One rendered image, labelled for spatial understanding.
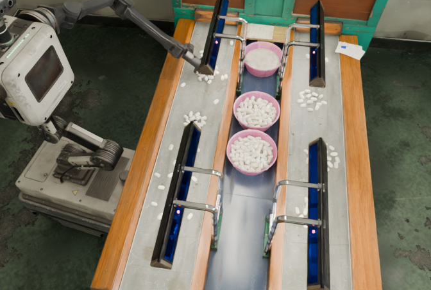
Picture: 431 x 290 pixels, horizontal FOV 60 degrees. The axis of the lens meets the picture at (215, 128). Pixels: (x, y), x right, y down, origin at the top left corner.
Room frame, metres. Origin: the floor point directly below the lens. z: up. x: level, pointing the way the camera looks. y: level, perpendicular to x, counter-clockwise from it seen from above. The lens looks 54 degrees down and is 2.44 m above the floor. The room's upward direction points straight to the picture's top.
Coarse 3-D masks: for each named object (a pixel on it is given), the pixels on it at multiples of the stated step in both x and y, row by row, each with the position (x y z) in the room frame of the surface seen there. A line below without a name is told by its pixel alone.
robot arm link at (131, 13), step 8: (128, 0) 1.78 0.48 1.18; (128, 8) 1.74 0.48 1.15; (120, 16) 1.74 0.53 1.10; (128, 16) 1.72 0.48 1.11; (136, 16) 1.72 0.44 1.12; (144, 24) 1.69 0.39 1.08; (152, 24) 1.71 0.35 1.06; (152, 32) 1.67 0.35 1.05; (160, 32) 1.68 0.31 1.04; (160, 40) 1.64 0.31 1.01; (168, 40) 1.63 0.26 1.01; (176, 40) 1.66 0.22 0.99; (168, 48) 1.62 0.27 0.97; (176, 48) 1.61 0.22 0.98; (176, 56) 1.60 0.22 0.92
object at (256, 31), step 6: (252, 24) 2.06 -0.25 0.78; (258, 24) 2.06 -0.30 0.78; (252, 30) 2.00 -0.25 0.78; (258, 30) 2.00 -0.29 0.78; (264, 30) 2.00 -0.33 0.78; (270, 30) 2.00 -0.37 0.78; (252, 36) 1.94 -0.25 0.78; (258, 36) 1.94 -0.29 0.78; (264, 36) 1.94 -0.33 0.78; (270, 36) 1.94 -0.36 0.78
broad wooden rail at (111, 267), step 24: (192, 24) 2.10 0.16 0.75; (168, 72) 1.63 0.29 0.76; (168, 96) 1.43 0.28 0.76; (144, 144) 1.10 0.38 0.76; (144, 168) 0.95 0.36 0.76; (144, 192) 0.82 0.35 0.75; (120, 216) 0.69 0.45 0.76; (120, 240) 0.58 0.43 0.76; (120, 264) 0.47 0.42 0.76; (96, 288) 0.38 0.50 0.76
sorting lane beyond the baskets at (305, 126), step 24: (336, 48) 1.87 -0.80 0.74; (336, 72) 1.65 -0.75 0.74; (312, 96) 1.45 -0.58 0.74; (336, 96) 1.45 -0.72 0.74; (312, 120) 1.28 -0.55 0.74; (336, 120) 1.28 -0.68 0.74; (336, 144) 1.11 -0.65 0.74; (288, 168) 0.97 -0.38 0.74; (336, 168) 0.96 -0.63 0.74; (288, 192) 0.83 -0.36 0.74; (336, 192) 0.83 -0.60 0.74; (336, 216) 0.70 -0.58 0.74; (288, 240) 0.59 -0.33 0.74; (336, 240) 0.59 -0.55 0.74; (288, 264) 0.48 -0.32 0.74; (336, 264) 0.48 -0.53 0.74; (288, 288) 0.38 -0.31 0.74; (336, 288) 0.38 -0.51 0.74
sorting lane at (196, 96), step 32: (224, 32) 2.03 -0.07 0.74; (224, 64) 1.72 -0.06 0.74; (192, 96) 1.45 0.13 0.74; (224, 96) 1.45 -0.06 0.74; (160, 160) 1.01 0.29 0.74; (160, 192) 0.83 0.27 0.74; (192, 192) 0.83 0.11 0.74; (192, 224) 0.67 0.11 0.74; (192, 256) 0.52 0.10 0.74; (128, 288) 0.38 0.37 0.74; (160, 288) 0.38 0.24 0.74
